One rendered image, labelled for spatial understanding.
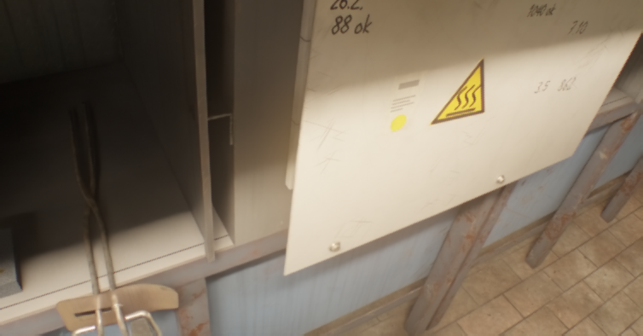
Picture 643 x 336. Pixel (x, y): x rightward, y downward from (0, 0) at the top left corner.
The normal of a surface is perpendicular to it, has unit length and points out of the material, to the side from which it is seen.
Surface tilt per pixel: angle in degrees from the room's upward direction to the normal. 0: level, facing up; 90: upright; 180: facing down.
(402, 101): 90
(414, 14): 90
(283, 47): 90
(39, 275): 0
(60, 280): 0
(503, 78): 90
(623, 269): 0
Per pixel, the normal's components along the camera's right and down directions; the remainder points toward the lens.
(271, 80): 0.50, 0.61
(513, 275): 0.12, -0.75
